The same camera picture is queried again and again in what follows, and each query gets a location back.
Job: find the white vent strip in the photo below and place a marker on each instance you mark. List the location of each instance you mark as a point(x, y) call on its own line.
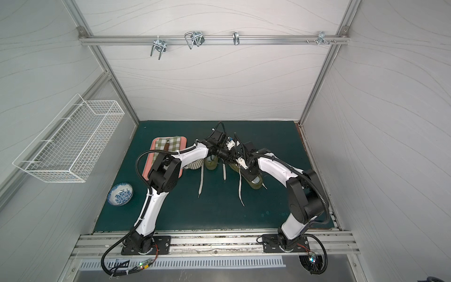
point(179, 263)

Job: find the metal hook clamp middle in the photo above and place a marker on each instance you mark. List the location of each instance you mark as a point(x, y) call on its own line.
point(194, 38)

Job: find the metal bracket right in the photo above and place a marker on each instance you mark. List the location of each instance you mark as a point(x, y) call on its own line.
point(322, 39)

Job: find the white wire basket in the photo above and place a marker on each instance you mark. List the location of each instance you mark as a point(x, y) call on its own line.
point(67, 149)

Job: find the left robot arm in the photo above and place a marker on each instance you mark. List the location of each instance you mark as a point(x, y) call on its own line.
point(164, 173)

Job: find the small metal clip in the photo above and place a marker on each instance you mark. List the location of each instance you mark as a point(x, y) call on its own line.
point(236, 38)

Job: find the green checkered cloth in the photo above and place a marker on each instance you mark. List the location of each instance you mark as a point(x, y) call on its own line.
point(170, 144)

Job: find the metal U-bolt clamp left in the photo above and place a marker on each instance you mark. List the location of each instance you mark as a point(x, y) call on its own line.
point(159, 47)

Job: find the blue white patterned bowl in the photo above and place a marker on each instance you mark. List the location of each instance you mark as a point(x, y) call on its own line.
point(120, 194)

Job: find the aluminium crossbar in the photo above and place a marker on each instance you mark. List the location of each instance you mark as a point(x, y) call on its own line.
point(210, 40)

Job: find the ribbed ceramic cup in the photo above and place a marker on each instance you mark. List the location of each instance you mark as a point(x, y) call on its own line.
point(195, 165)

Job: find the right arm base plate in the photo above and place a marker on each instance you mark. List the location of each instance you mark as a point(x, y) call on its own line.
point(278, 243)

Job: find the olive shoe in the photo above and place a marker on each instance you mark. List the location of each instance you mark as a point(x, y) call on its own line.
point(242, 179)
point(209, 163)

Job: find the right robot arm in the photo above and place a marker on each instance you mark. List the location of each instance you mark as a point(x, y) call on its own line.
point(306, 197)

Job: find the light blue insole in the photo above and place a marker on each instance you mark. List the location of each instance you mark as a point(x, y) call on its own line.
point(257, 181)

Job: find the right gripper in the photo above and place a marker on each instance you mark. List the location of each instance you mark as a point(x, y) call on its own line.
point(245, 161)

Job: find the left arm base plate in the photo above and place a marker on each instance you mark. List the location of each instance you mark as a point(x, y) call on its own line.
point(160, 245)

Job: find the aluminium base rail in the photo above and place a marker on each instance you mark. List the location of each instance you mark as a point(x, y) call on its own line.
point(226, 242)

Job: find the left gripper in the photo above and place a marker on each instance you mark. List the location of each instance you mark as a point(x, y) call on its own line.
point(225, 154)

